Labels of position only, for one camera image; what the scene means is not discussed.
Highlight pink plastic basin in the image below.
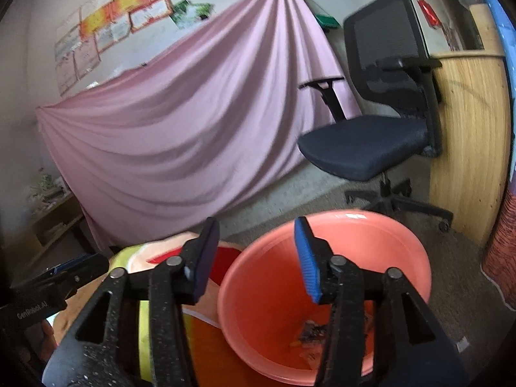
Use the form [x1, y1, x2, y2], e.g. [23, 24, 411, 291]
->
[217, 209, 432, 385]

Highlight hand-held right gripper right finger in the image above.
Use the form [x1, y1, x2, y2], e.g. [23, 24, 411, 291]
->
[293, 216, 470, 387]

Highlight pink hanging sheet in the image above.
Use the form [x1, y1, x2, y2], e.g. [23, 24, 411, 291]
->
[35, 0, 363, 251]

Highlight brown wooden door frame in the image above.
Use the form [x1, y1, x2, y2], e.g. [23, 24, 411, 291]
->
[435, 0, 484, 51]

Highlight green brush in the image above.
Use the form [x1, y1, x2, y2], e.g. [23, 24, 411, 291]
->
[314, 14, 341, 31]

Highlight red hanging ornament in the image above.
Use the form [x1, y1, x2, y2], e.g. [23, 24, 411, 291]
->
[417, 0, 442, 29]

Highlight dark blue wrapper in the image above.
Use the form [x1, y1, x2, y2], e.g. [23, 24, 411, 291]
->
[296, 318, 335, 343]

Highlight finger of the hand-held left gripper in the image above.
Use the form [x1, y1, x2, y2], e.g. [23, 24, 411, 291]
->
[36, 255, 110, 296]
[52, 253, 95, 274]

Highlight black office chair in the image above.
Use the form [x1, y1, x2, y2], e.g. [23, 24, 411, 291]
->
[297, 0, 454, 232]

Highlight colourful patchwork blanket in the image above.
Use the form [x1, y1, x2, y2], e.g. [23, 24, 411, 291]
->
[52, 240, 243, 387]

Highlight group of wall certificates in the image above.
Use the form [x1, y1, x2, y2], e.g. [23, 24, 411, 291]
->
[54, 0, 174, 97]

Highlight green photo prints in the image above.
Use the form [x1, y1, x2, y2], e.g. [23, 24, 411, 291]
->
[169, 0, 213, 30]

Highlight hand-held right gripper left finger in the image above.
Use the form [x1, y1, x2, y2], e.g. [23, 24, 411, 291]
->
[47, 217, 221, 387]

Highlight wooden shelf unit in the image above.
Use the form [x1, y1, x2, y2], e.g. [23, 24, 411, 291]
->
[24, 193, 87, 267]

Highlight wooden partition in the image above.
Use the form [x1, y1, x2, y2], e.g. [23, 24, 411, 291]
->
[429, 50, 512, 246]

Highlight pile of papers and bags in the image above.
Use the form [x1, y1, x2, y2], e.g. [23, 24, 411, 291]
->
[28, 169, 67, 210]

